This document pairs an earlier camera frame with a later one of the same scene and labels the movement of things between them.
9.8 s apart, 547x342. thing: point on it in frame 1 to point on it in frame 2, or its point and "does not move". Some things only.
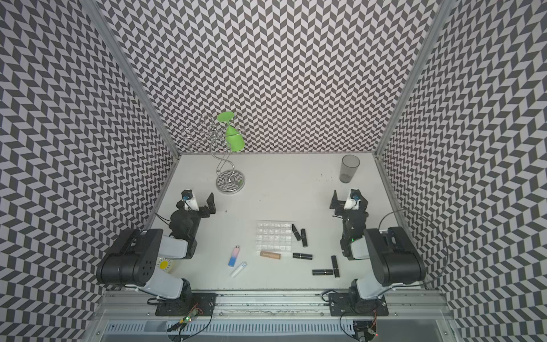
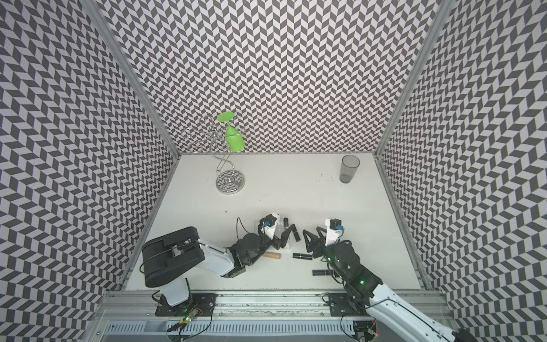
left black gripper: (204, 210) to (279, 244)
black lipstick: (308, 256) does not move
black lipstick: (316, 272) does not move
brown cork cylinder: (271, 254) does not move
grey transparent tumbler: (349, 166) does not move
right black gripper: (340, 205) to (315, 244)
